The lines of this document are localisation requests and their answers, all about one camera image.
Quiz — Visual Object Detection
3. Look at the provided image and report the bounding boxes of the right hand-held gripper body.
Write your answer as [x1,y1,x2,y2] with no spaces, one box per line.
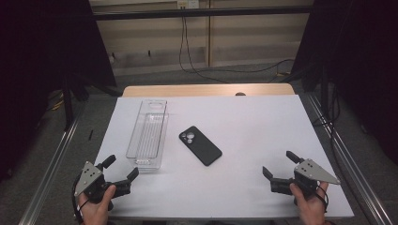
[269,157,342,202]

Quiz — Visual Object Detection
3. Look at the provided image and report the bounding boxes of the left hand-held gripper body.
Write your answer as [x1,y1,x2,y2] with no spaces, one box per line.
[73,160,132,211]

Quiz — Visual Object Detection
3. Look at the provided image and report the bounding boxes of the clear plastic storage tray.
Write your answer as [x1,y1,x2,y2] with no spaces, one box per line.
[125,98,170,173]

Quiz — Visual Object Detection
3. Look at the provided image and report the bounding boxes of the black smartphone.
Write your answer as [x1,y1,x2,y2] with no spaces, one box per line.
[178,125,223,167]

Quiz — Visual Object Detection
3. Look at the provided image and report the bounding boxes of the person's left hand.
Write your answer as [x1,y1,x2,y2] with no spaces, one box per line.
[77,185,117,225]

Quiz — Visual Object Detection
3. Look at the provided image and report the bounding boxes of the person's right hand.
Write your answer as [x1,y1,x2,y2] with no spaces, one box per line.
[288,182,329,225]

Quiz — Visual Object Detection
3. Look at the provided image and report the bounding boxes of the white table mat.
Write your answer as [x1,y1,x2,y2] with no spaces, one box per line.
[95,95,355,219]

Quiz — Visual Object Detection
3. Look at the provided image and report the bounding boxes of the black stand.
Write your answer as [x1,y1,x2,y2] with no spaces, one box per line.
[60,73,124,131]

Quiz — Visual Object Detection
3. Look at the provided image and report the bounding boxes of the wooden table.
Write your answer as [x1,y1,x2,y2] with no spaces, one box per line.
[121,82,296,98]

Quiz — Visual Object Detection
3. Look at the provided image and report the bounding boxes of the black curtain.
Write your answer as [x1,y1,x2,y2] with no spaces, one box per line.
[291,0,398,165]
[0,0,117,183]

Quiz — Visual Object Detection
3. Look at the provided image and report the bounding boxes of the black horizontal bar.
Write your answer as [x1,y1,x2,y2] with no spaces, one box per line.
[91,5,314,22]

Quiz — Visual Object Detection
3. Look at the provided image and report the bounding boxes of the left hand-held gripper cable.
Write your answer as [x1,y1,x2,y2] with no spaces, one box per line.
[71,173,85,225]

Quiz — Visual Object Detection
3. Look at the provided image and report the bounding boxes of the hand-held gripper cable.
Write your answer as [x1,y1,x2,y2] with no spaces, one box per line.
[71,173,85,225]
[314,184,330,214]

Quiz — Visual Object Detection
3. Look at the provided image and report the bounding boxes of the right hand-held gripper cable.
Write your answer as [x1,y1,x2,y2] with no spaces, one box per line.
[314,184,330,214]

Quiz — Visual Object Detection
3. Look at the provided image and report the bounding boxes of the metal floor rail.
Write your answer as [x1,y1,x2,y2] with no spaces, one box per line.
[307,93,396,225]
[18,111,83,225]

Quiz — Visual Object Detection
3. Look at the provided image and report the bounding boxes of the black floor cable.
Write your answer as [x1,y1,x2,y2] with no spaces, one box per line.
[312,82,343,128]

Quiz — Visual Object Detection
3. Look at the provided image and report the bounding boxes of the black hanging cable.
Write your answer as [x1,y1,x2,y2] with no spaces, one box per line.
[178,16,296,84]

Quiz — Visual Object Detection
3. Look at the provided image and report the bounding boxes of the white wall outlet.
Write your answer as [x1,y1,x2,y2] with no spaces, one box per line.
[176,0,201,9]

